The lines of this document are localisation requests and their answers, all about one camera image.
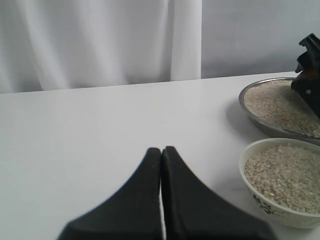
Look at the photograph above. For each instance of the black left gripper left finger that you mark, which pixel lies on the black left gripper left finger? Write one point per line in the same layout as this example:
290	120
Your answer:
131	213

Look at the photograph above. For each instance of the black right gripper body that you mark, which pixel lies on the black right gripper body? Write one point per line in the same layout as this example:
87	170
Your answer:
307	83

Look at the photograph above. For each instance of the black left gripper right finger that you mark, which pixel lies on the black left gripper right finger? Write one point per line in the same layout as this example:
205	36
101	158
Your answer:
194	212

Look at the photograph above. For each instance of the round steel rice plate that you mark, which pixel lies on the round steel rice plate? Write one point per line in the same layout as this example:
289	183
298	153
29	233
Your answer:
278	111

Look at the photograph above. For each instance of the white ceramic rice bowl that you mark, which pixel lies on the white ceramic rice bowl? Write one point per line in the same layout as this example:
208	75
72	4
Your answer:
283	177

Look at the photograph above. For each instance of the white backdrop curtain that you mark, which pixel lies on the white backdrop curtain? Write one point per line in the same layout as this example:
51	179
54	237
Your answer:
65	44

